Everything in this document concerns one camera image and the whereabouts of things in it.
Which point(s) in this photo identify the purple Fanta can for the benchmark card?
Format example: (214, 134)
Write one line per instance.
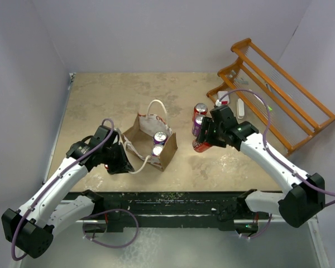
(197, 123)

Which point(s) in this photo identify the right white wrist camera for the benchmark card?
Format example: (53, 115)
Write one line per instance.
(219, 103)

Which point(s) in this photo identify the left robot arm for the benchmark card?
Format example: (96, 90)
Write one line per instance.
(33, 226)

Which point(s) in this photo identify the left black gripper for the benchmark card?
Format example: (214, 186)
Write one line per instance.
(123, 165)

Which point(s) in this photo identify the purple soda can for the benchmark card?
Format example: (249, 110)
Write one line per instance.
(157, 150)
(160, 137)

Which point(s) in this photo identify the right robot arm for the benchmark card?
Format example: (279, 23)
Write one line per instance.
(301, 196)

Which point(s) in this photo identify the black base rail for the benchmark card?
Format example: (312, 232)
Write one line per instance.
(218, 210)

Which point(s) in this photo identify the patterned canvas tote bag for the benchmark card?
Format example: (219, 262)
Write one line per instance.
(150, 138)

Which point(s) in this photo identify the white red small box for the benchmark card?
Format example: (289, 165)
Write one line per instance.
(223, 96)

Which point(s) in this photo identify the red cola can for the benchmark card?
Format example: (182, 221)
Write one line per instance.
(199, 109)

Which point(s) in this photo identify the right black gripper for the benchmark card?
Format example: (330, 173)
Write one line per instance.
(207, 124)

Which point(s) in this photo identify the purple soda can front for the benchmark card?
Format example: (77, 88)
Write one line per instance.
(157, 150)

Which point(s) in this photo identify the white oblong case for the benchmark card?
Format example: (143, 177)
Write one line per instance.
(240, 108)

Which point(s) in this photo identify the red soda can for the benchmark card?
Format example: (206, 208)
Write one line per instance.
(200, 147)

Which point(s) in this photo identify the wooden tiered rack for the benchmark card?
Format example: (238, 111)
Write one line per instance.
(274, 96)

